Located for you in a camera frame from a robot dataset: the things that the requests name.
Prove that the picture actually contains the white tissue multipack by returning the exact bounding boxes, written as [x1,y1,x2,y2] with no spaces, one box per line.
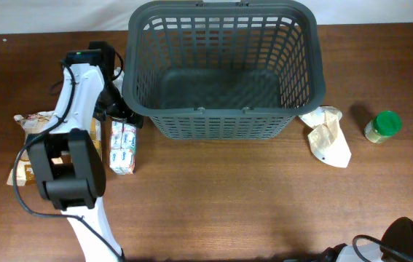
[109,118,137,175]

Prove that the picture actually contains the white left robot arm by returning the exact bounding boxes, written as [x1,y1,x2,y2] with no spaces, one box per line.
[18,41,143,261]

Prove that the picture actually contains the crumpled beige paper bag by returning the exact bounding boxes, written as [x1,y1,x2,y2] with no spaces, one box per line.
[299,106,352,168]

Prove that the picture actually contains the grey plastic basket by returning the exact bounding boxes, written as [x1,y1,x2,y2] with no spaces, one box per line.
[122,1,326,140]

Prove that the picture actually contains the orange biscuit packet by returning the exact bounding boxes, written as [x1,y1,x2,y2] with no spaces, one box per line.
[47,118,102,164]

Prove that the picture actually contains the white brown bread bag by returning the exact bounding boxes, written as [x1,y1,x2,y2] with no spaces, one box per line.
[14,111,54,186]

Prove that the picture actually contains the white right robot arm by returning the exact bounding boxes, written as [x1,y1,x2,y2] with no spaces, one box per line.
[315,217,413,262]

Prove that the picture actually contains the green lid jar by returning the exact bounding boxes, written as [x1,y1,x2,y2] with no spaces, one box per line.
[364,111,402,143]

